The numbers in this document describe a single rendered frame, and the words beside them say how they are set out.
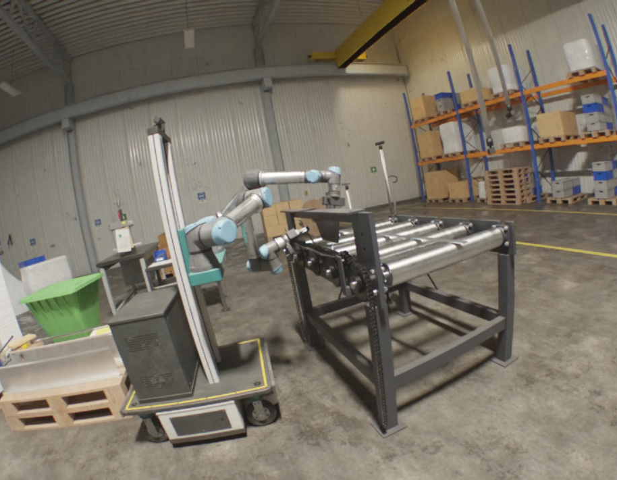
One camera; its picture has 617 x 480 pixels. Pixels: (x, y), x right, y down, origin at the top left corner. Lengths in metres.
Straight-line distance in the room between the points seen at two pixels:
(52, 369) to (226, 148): 10.40
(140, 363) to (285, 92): 12.00
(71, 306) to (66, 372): 0.88
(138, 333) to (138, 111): 11.25
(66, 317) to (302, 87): 11.76
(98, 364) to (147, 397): 0.73
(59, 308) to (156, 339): 1.87
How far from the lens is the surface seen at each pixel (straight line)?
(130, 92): 12.26
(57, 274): 7.90
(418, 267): 1.50
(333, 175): 1.93
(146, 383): 1.93
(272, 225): 9.27
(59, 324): 3.64
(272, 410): 1.98
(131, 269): 5.71
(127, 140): 12.43
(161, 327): 1.74
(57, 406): 2.74
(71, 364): 2.69
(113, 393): 2.48
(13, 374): 3.02
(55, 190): 13.19
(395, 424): 1.85
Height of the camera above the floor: 1.29
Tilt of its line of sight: 9 degrees down
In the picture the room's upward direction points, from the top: 11 degrees counter-clockwise
